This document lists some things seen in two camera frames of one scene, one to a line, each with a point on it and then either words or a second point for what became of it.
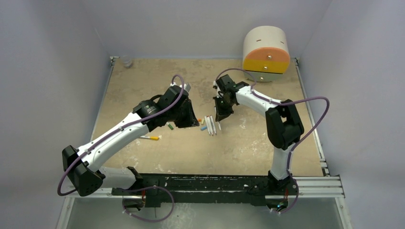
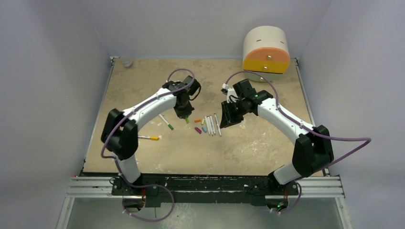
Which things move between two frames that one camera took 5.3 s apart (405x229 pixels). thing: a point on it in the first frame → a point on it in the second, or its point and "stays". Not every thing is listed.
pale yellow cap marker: x=207 y=125 stays
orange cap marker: x=213 y=124 stays
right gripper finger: x=223 y=113 → x=237 y=116
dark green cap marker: x=170 y=126 stays
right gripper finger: x=218 y=102 → x=226 y=117
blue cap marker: x=210 y=125 stays
